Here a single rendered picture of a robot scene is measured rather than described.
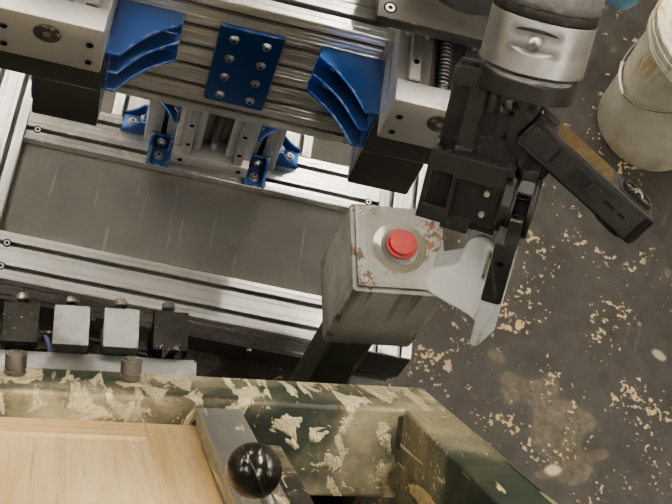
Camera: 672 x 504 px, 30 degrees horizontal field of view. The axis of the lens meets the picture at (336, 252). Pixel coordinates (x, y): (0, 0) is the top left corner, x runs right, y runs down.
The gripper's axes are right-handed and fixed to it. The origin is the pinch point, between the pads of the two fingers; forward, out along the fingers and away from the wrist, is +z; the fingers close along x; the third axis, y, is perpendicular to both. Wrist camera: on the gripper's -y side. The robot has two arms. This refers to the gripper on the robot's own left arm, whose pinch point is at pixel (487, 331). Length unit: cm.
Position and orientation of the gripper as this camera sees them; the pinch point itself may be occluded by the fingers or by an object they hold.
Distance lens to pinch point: 97.1
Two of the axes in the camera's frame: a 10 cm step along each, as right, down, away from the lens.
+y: -9.5, -2.8, 1.5
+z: -2.1, 9.1, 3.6
